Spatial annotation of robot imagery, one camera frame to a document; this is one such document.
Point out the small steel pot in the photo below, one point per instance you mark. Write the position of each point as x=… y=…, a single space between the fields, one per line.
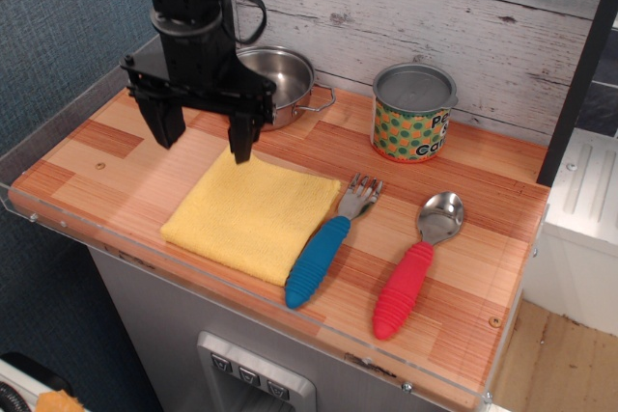
x=294 y=77

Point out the grey toy fridge cabinet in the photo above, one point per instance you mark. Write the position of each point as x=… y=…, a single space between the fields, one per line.
x=164 y=315

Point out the blue handled fork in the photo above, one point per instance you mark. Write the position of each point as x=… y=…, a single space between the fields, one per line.
x=312 y=264

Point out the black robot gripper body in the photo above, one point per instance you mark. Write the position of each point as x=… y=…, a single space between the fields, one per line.
x=197 y=61

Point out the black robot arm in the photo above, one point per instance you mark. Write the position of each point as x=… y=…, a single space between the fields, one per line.
x=200 y=10

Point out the toy peas and carrots can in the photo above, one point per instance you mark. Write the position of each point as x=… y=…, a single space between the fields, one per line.
x=412 y=106

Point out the orange plush object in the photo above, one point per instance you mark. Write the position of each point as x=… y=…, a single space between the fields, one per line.
x=58 y=401

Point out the yellow cloth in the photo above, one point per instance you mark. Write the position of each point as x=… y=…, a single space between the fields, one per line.
x=254 y=217

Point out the clear acrylic guard rail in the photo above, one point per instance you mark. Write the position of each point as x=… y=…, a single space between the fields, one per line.
x=416 y=302

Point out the silver dispenser button panel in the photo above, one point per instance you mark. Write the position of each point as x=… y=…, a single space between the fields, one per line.
x=241 y=380

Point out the red handled spoon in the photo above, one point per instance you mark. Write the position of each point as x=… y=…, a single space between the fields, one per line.
x=439 y=219

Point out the black vertical post right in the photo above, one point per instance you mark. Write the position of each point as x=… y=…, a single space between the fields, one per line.
x=590 y=56

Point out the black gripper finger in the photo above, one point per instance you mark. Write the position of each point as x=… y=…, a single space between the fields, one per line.
x=243 y=132
x=164 y=118

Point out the white toy cabinet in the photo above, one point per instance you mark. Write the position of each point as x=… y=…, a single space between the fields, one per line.
x=572 y=270

